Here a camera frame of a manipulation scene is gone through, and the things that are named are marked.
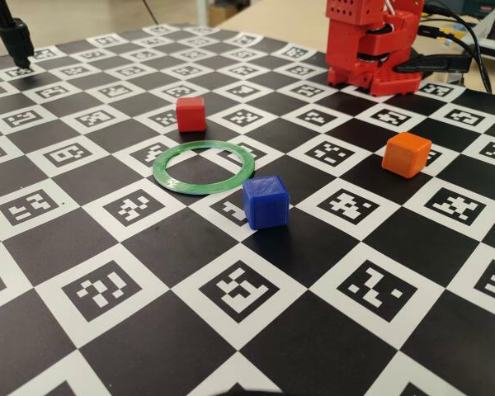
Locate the small black plug connector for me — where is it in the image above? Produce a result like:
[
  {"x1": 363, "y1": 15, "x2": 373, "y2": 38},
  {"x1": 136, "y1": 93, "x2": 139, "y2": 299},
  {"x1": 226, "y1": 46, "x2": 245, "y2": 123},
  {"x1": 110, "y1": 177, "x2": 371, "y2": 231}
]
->
[{"x1": 418, "y1": 25, "x2": 457, "y2": 40}]

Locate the orange cube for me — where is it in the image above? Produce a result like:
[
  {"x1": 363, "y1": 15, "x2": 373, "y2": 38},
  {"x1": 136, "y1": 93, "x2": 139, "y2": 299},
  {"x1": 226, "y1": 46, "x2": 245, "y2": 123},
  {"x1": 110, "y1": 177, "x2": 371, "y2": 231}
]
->
[{"x1": 381, "y1": 131, "x2": 433, "y2": 179}]

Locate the black white marker checkerboard mat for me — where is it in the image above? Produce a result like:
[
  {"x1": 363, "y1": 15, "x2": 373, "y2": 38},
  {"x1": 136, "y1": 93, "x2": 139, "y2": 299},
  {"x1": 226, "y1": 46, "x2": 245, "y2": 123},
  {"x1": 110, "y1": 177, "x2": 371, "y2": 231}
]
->
[{"x1": 0, "y1": 22, "x2": 495, "y2": 396}]

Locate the blue cube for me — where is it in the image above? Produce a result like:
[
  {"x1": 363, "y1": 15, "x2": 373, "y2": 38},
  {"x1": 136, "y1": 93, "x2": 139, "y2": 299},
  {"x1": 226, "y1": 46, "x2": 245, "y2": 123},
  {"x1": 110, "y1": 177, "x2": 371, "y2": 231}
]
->
[{"x1": 242, "y1": 174, "x2": 291, "y2": 231}]

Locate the green flat ring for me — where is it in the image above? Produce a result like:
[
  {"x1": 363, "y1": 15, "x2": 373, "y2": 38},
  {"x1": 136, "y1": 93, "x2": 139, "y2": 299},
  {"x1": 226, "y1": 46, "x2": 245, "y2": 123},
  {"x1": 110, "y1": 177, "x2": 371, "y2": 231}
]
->
[{"x1": 152, "y1": 139, "x2": 257, "y2": 196}]

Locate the cardboard box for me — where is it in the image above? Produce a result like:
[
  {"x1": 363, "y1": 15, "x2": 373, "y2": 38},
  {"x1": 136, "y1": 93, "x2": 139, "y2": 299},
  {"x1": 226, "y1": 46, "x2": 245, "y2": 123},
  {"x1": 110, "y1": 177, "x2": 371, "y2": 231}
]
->
[{"x1": 208, "y1": 0, "x2": 249, "y2": 26}]

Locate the red cube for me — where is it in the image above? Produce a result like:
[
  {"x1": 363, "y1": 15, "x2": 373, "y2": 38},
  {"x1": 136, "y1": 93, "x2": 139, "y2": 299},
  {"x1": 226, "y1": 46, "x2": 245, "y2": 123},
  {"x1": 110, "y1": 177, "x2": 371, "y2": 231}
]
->
[{"x1": 175, "y1": 96, "x2": 208, "y2": 134}]

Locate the large black plug connector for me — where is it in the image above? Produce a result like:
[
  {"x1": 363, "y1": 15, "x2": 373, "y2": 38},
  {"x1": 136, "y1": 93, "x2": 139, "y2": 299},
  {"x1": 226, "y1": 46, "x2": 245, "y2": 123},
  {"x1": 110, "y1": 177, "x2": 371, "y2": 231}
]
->
[{"x1": 395, "y1": 54, "x2": 474, "y2": 76}]

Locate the thick black cable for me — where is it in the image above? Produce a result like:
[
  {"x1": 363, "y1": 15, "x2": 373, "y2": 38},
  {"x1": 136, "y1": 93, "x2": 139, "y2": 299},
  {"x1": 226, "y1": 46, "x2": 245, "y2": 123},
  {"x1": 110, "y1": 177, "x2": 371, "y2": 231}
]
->
[{"x1": 422, "y1": 0, "x2": 494, "y2": 94}]

